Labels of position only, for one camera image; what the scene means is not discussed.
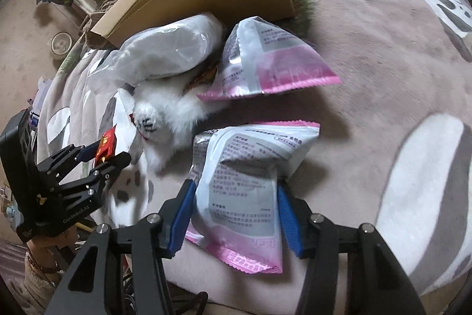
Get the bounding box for white plush cat toy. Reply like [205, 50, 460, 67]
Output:
[118, 71, 224, 175]

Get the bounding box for red snack packet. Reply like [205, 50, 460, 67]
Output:
[95, 124, 119, 167]

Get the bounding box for pink white snack bag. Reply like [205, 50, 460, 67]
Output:
[184, 120, 321, 274]
[197, 16, 340, 102]

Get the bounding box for brown snack packet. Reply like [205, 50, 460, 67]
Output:
[182, 62, 222, 94]

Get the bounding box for person's left forearm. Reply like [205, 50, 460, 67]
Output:
[22, 226, 80, 305]

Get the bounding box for clear plastic package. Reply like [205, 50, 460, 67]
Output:
[86, 13, 226, 95]

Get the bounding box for beaded bracelet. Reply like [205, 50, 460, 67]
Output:
[26, 252, 62, 275]

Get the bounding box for panda print blanket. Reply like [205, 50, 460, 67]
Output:
[37, 0, 472, 305]

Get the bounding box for black cable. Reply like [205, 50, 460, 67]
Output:
[120, 263, 219, 315]

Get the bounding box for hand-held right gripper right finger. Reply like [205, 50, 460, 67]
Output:
[276, 184, 423, 315]

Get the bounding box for small white fan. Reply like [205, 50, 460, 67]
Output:
[50, 32, 72, 59]

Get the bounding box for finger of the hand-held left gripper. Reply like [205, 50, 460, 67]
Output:
[36, 139, 104, 180]
[55, 152, 132, 196]

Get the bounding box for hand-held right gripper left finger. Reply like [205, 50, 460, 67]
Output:
[43, 179, 198, 315]

